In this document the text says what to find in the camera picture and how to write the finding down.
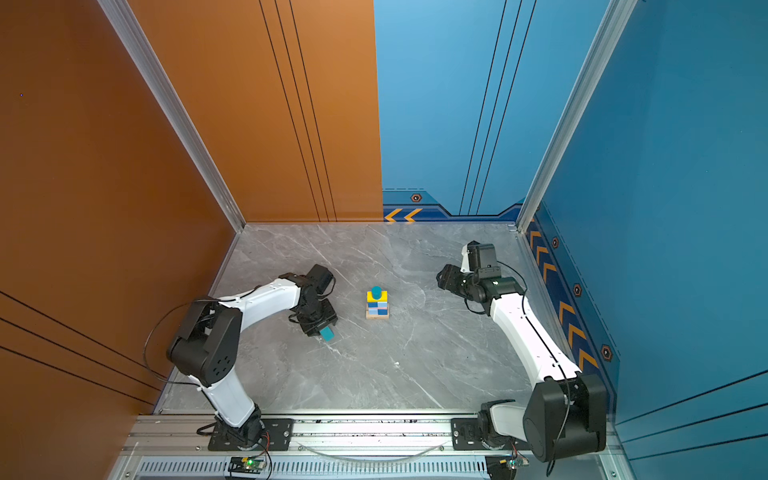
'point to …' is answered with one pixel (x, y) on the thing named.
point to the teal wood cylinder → (376, 292)
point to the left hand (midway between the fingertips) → (333, 322)
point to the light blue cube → (382, 304)
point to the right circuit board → (514, 463)
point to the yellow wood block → (383, 299)
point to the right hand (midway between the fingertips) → (442, 278)
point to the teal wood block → (327, 333)
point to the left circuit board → (246, 464)
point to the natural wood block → (377, 316)
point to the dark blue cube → (373, 305)
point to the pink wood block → (378, 308)
